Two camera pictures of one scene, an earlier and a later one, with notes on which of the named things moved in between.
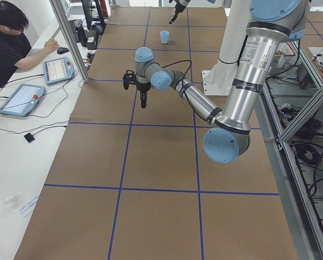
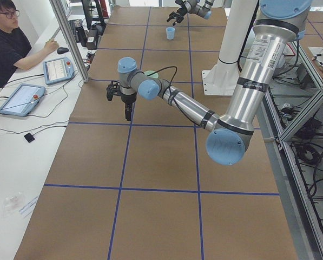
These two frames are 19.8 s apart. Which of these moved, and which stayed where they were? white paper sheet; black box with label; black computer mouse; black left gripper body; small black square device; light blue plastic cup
Moved: black left gripper body; light blue plastic cup
Stayed: black computer mouse; black box with label; white paper sheet; small black square device
